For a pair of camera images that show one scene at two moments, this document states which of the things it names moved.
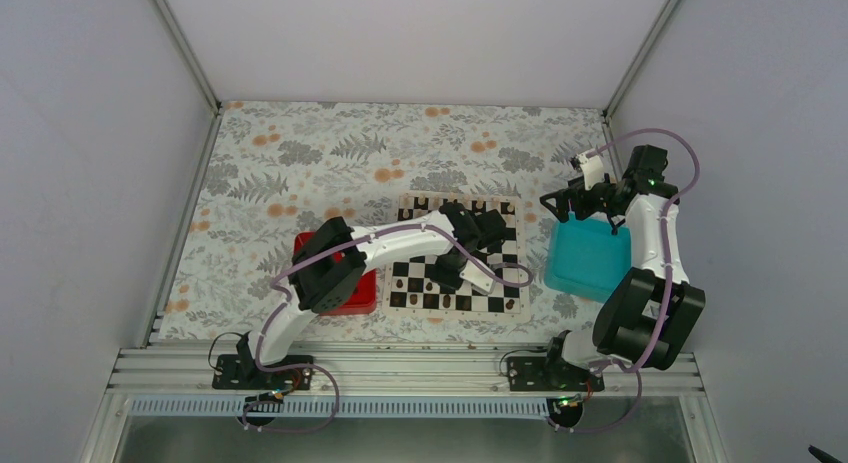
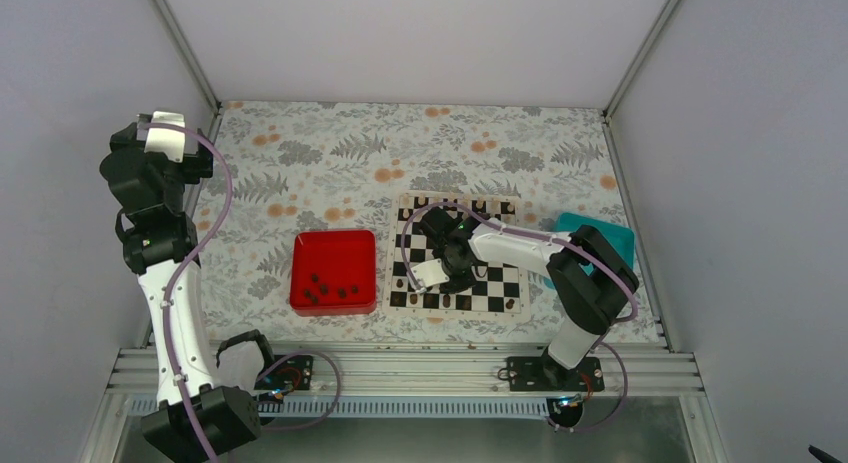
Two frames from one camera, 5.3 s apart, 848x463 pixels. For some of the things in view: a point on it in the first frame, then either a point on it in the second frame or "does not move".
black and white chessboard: [416, 290] does not move
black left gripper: [440, 277] to [200, 165]
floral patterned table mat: [272, 169] does not move
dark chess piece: [431, 300] does not move
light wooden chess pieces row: [410, 203] does not move
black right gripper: [575, 192] to [463, 284]
